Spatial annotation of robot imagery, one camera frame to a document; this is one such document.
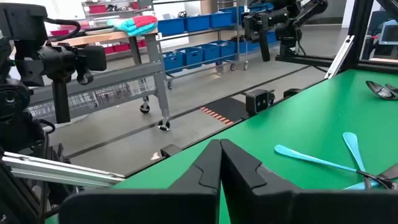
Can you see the silver aluminium extrusion bar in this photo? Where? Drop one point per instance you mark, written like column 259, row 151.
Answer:
column 340, row 56
column 62, row 169

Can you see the grey wood-top workbench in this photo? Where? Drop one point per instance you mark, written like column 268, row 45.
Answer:
column 149, row 71

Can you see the metal shelf cart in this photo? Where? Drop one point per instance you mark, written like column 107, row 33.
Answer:
column 237, row 46

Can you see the red plastic bin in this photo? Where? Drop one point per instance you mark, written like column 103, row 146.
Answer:
column 141, row 43
column 119, row 48
column 98, row 8
column 60, row 32

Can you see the blue plastic bin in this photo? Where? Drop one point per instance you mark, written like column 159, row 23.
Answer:
column 208, row 53
column 171, row 27
column 264, row 7
column 225, row 49
column 197, row 23
column 248, row 46
column 191, row 57
column 172, row 62
column 239, row 14
column 220, row 20
column 271, row 37

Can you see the black orange-striped floor mat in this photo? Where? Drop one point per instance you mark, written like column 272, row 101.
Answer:
column 227, row 109

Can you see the folded teal red cloth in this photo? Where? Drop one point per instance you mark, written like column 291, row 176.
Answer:
column 136, row 26

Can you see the small black table camera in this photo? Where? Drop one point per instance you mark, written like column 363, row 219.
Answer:
column 258, row 102

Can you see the black table edge clamp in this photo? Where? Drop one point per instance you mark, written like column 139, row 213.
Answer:
column 170, row 150
column 292, row 93

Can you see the grey storage shelf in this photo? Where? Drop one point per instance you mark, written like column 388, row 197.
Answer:
column 124, row 12

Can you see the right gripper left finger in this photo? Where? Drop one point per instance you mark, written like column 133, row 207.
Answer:
column 205, row 177

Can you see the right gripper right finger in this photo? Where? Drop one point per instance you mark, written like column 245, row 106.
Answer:
column 239, row 174

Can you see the green table mat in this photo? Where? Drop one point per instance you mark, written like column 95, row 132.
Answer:
column 311, row 124

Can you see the black table frame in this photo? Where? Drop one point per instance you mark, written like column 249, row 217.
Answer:
column 357, row 31

